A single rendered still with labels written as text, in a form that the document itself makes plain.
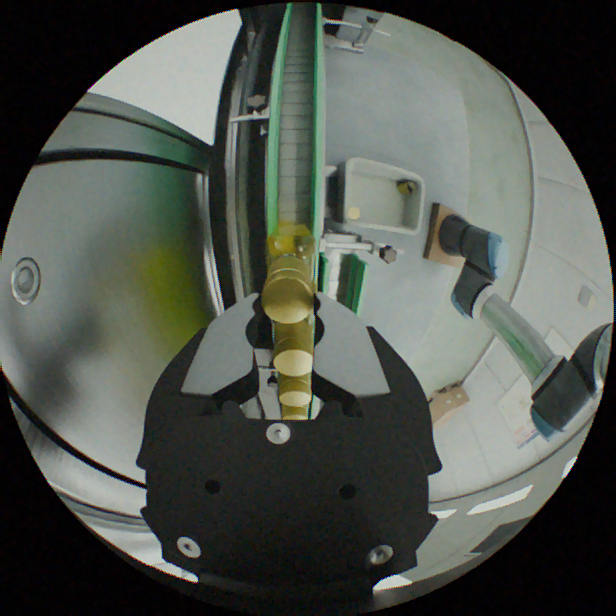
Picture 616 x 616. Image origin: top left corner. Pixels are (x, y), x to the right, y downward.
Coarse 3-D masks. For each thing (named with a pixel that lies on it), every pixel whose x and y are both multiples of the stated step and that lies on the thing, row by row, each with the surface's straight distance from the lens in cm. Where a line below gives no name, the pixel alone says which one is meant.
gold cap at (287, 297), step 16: (272, 272) 12; (288, 272) 11; (304, 272) 12; (272, 288) 11; (288, 288) 11; (304, 288) 11; (272, 304) 11; (288, 304) 11; (304, 304) 11; (288, 320) 12
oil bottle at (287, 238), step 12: (276, 228) 29; (288, 228) 27; (300, 228) 27; (276, 240) 18; (288, 240) 18; (300, 240) 18; (312, 240) 19; (264, 252) 19; (276, 252) 17; (288, 252) 17; (300, 252) 17; (312, 252) 18; (312, 264) 18; (312, 276) 19
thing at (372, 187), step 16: (352, 160) 46; (368, 160) 47; (352, 176) 52; (368, 176) 54; (384, 176) 56; (400, 176) 54; (416, 176) 53; (352, 192) 52; (368, 192) 53; (384, 192) 55; (416, 192) 55; (368, 208) 53; (384, 208) 55; (400, 208) 58; (416, 208) 54; (352, 224) 44; (368, 224) 45; (384, 224) 50; (400, 224) 58; (416, 224) 53
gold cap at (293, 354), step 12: (288, 324) 16; (300, 324) 16; (276, 336) 17; (288, 336) 15; (300, 336) 15; (276, 348) 15; (288, 348) 14; (300, 348) 14; (312, 348) 15; (276, 360) 15; (288, 360) 14; (300, 360) 14; (288, 372) 16; (300, 372) 16
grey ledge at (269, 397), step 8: (256, 344) 55; (264, 344) 55; (272, 344) 55; (256, 352) 55; (264, 352) 55; (264, 360) 57; (264, 376) 64; (264, 384) 68; (264, 392) 73; (272, 392) 72; (264, 400) 78; (272, 400) 78; (264, 408) 85; (272, 408) 84; (280, 408) 84; (272, 416) 93; (280, 416) 92
